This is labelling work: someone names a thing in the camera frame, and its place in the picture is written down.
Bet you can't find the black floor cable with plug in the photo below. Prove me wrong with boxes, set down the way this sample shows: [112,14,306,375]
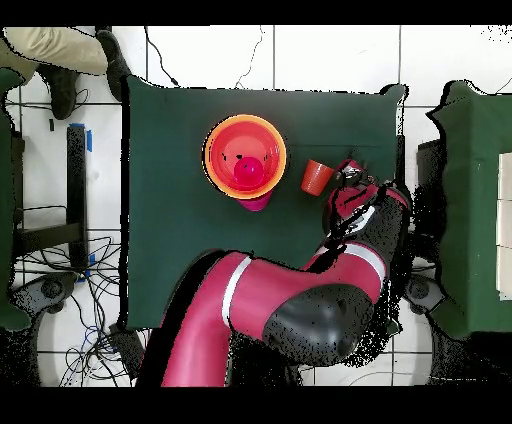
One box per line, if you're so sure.
[143,25,180,87]

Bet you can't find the large yellow bowl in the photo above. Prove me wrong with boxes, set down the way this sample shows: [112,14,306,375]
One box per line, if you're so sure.
[202,114,288,200]

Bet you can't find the black power adapter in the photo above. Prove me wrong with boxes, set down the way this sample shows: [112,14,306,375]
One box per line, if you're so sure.
[109,323,145,377]

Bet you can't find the black metal stand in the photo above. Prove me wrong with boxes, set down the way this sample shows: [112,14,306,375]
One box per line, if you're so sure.
[11,123,91,277]

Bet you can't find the person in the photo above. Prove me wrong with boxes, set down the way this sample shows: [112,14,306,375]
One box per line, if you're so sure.
[0,25,133,121]

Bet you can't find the blue cable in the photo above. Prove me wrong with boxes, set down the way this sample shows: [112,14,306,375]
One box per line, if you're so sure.
[80,324,100,350]

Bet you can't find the black cable tangle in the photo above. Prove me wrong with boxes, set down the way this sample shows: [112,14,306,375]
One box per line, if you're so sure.
[15,235,137,387]

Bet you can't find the green covered side table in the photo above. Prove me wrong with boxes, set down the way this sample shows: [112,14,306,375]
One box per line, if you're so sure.
[426,79,512,341]
[0,67,32,333]

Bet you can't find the black box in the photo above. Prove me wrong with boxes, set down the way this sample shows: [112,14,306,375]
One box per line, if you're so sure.
[416,139,446,237]

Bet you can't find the white box stack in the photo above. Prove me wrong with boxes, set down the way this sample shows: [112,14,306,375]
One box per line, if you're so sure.
[495,151,512,302]

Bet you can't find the red plastic cup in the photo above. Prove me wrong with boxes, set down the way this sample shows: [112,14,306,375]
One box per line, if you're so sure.
[233,156,266,188]

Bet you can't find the black chair base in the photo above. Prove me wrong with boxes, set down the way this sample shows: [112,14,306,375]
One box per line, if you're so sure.
[405,275,445,313]
[9,271,79,317]

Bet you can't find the orange ribbed cup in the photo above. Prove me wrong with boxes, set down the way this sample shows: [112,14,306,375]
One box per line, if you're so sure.
[300,158,336,197]

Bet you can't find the large red bowl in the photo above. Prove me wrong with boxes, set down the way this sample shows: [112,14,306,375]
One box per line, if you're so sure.
[209,120,282,197]

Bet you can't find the dark green table cloth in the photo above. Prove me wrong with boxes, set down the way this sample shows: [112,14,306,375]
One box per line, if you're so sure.
[119,74,409,335]

